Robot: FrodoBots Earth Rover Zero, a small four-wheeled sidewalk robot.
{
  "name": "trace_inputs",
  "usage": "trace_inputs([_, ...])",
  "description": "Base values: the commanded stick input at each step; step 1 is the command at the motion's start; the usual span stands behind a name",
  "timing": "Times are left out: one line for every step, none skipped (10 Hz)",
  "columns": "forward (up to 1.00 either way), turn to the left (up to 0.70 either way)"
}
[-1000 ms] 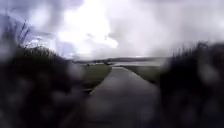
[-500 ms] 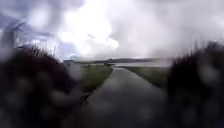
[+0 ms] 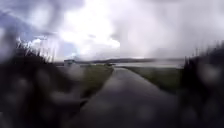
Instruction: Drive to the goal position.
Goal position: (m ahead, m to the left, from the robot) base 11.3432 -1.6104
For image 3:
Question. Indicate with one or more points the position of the distant low hill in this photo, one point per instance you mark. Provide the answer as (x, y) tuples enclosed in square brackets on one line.
[(116, 60)]

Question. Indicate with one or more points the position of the wide grass field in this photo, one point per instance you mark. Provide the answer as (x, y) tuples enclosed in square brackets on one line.
[(95, 78)]

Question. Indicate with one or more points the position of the dark wet asphalt path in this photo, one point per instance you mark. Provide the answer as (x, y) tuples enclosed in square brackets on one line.
[(123, 100)]

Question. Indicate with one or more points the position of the grey water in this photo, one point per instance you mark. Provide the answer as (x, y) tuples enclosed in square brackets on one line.
[(150, 63)]

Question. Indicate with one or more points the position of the small pale building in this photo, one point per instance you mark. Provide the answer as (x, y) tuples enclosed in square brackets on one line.
[(69, 62)]

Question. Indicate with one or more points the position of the grass strip beside water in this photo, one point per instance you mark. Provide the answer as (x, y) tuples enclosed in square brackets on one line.
[(160, 78)]

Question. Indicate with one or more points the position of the tall dark grass clump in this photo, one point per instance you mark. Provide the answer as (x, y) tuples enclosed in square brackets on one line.
[(30, 90), (203, 86)]

